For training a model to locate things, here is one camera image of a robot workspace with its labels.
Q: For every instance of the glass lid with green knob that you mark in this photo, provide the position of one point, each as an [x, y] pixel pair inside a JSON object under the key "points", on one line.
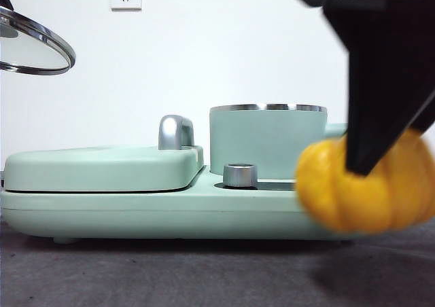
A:
{"points": [[30, 49]]}

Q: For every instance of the yellow toy pumpkin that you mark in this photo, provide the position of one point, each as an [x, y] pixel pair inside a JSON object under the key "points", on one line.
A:
{"points": [[333, 191]]}

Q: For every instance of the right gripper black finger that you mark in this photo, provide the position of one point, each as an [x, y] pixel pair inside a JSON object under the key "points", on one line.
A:
{"points": [[426, 120], [384, 83]]}

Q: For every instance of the mint green hinged griddle cover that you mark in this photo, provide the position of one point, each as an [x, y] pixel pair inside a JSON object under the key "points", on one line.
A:
{"points": [[102, 167]]}

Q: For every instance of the mint green breakfast machine base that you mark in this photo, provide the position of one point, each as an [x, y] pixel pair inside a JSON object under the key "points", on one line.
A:
{"points": [[170, 215]]}

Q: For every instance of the silver control knob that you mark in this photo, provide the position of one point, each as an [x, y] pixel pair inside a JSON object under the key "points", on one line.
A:
{"points": [[239, 176]]}

